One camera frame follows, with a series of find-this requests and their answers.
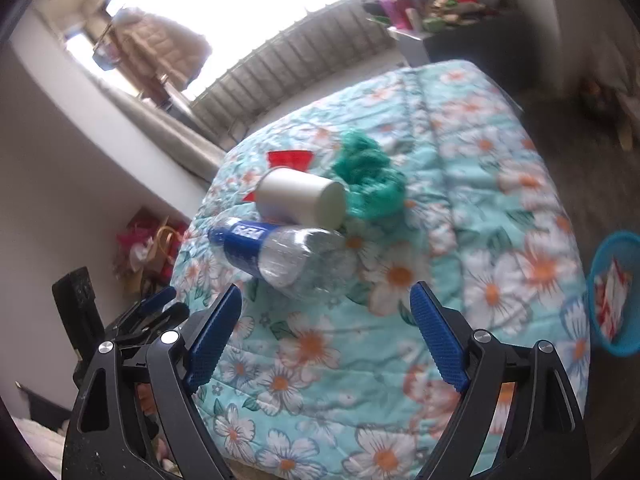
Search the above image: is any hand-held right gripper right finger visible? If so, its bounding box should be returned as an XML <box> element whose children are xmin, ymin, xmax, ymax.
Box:
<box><xmin>409</xmin><ymin>281</ymin><xmax>594</xmax><ymax>480</ymax></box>

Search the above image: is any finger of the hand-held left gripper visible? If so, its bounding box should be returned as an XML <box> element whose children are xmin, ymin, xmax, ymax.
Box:
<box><xmin>107</xmin><ymin>287</ymin><xmax>177</xmax><ymax>337</ymax></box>
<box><xmin>117</xmin><ymin>303</ymin><xmax>190</xmax><ymax>344</ymax></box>

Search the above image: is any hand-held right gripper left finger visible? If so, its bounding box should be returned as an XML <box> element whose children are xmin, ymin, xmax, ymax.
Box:
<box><xmin>61</xmin><ymin>283</ymin><xmax>244</xmax><ymax>480</ymax></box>

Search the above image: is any clear bottle with blue label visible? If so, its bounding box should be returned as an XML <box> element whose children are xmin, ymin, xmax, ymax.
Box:
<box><xmin>207</xmin><ymin>216</ymin><xmax>351</xmax><ymax>303</ymax></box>

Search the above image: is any white paper cup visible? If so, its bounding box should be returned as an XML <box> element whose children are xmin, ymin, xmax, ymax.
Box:
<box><xmin>254</xmin><ymin>167</ymin><xmax>347</xmax><ymax>228</ymax></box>

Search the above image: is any clear red-printed plastic packaging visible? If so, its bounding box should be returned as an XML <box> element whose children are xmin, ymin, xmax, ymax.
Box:
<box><xmin>595</xmin><ymin>257</ymin><xmax>633</xmax><ymax>341</ymax></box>

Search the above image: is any blue plastic basket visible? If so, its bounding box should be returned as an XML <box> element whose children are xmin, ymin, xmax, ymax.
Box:
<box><xmin>586</xmin><ymin>231</ymin><xmax>640</xmax><ymax>358</ymax></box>

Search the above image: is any tan tote bag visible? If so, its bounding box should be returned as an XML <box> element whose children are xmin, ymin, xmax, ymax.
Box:
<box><xmin>150</xmin><ymin>225</ymin><xmax>183</xmax><ymax>291</ymax></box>

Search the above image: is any green plastic bag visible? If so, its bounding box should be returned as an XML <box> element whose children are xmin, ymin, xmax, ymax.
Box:
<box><xmin>331</xmin><ymin>129</ymin><xmax>408</xmax><ymax>221</ymax></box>

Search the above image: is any floral teal blanket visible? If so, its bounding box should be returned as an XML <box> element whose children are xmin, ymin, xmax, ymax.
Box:
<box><xmin>170</xmin><ymin>59</ymin><xmax>593</xmax><ymax>480</ymax></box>

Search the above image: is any beige down jacket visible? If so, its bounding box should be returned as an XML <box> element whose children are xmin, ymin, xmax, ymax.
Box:
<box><xmin>107</xmin><ymin>7</ymin><xmax>213</xmax><ymax>98</ymax></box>

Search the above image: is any metal balcony railing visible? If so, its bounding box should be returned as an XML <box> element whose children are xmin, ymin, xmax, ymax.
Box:
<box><xmin>190</xmin><ymin>0</ymin><xmax>401</xmax><ymax>151</ymax></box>

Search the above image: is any grey cabinet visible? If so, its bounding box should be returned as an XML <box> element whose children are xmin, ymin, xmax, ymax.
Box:
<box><xmin>387</xmin><ymin>12</ymin><xmax>531</xmax><ymax>93</ymax></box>

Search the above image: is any large window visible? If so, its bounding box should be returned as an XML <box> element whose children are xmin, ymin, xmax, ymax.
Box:
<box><xmin>65</xmin><ymin>0</ymin><xmax>386</xmax><ymax>106</ymax></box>

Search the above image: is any pile of small packets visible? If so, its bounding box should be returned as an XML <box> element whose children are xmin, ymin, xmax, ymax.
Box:
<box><xmin>420</xmin><ymin>0</ymin><xmax>488</xmax><ymax>33</ymax></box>

